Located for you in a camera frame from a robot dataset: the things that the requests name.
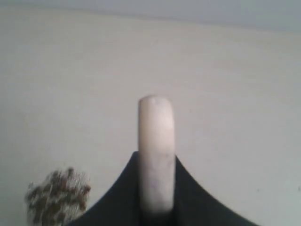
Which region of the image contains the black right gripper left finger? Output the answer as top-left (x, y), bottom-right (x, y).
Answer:
top-left (67, 151), bottom-right (144, 226)

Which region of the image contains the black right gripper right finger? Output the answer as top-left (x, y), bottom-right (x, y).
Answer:
top-left (169, 155), bottom-right (261, 226)

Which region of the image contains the wide white-bristle paint brush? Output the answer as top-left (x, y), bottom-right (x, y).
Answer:
top-left (138, 95), bottom-right (175, 215)

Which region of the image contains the scattered brown pellets and rice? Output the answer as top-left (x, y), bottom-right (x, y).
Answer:
top-left (24, 167), bottom-right (91, 226)

